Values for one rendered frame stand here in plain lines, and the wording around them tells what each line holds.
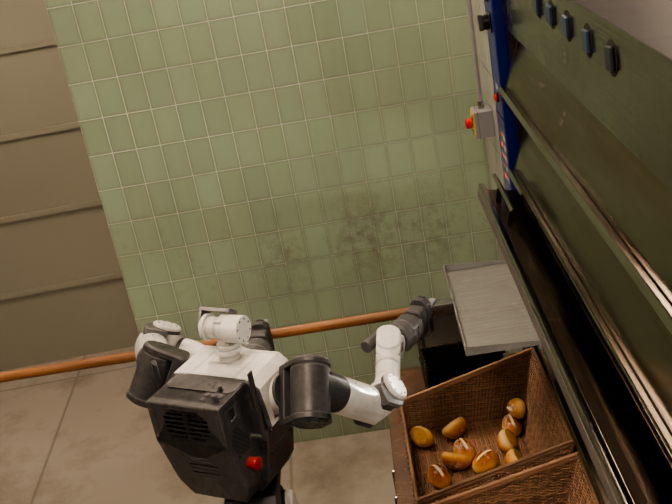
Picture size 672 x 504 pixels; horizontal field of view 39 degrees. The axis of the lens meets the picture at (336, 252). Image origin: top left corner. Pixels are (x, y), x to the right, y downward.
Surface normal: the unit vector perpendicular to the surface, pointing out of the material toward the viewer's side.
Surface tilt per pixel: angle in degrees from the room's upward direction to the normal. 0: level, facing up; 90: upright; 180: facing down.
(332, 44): 90
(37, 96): 90
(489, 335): 0
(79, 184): 90
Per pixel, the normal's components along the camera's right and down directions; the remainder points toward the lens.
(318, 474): -0.17, -0.91
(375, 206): 0.00, 0.39
